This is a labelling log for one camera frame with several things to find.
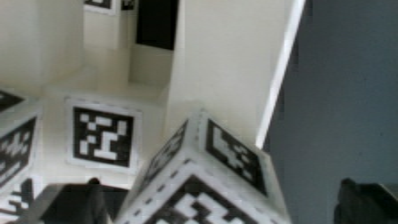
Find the white small cube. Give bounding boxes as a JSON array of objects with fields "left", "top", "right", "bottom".
[
  {"left": 0, "top": 87, "right": 43, "bottom": 224},
  {"left": 116, "top": 110, "right": 294, "bottom": 224}
]

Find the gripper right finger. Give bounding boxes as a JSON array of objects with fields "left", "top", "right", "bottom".
[{"left": 335, "top": 178, "right": 398, "bottom": 224}]

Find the white chair leg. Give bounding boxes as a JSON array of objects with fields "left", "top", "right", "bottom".
[{"left": 84, "top": 0, "right": 138, "bottom": 91}]

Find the white chair back frame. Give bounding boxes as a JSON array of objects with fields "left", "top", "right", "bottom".
[{"left": 0, "top": 0, "right": 306, "bottom": 182}]

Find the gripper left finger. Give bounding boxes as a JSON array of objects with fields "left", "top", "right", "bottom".
[{"left": 13, "top": 178, "right": 129, "bottom": 224}]

